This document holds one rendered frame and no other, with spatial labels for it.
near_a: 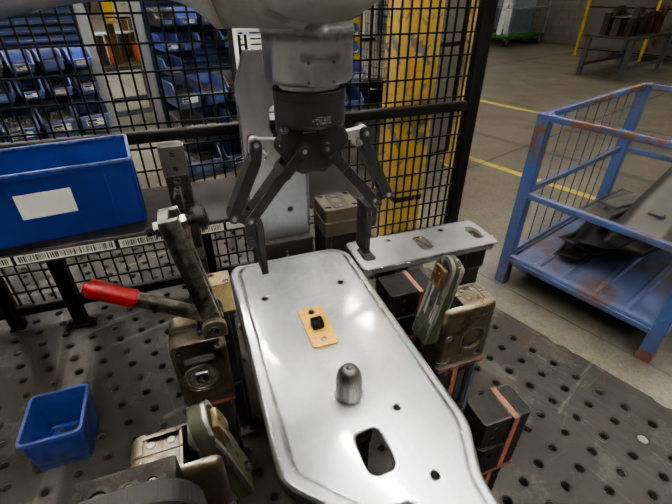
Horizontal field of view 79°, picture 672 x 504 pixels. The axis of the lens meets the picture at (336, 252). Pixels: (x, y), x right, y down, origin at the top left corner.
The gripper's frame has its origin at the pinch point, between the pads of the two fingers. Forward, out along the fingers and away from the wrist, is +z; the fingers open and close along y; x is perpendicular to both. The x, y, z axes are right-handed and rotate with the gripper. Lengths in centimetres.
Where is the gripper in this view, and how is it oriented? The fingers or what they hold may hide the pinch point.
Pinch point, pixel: (314, 250)
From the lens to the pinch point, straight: 52.7
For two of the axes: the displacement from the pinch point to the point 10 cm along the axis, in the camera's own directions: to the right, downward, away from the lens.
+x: -3.4, -5.1, 7.9
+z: 0.0, 8.4, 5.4
